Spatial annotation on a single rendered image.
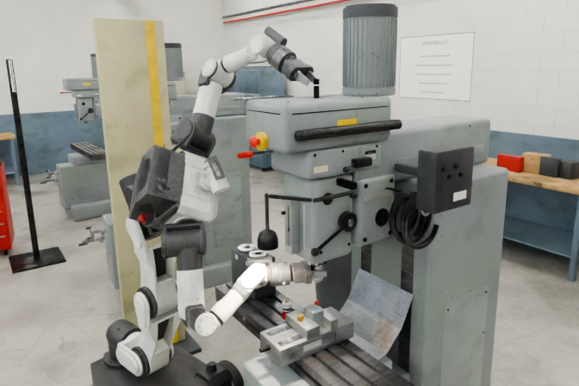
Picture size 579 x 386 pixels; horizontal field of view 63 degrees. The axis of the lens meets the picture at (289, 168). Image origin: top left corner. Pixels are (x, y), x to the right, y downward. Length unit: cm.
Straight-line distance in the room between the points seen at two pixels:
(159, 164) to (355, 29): 84
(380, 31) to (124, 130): 193
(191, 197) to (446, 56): 525
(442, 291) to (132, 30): 232
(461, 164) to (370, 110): 35
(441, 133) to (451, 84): 454
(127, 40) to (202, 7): 831
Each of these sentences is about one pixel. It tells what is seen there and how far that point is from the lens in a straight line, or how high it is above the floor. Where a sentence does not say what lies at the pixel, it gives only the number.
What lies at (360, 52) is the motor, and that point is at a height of 205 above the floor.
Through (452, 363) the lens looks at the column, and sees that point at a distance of 228.
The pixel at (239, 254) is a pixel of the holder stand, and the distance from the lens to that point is 232.
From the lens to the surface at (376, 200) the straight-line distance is 177.
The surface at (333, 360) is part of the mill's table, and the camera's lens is 189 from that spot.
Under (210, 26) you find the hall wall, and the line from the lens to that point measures 1145.
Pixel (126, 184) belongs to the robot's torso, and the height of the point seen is 152.
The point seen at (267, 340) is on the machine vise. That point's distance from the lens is 188.
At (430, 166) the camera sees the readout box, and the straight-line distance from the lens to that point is 159.
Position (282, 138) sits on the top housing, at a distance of 147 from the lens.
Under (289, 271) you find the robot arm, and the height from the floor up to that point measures 126.
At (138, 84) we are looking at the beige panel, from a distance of 318.
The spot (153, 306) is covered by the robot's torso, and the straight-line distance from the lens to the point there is 214.
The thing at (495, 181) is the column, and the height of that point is 152.
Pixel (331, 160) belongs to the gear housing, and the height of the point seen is 169.
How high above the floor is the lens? 200
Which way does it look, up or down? 12 degrees down
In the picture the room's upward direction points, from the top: 1 degrees counter-clockwise
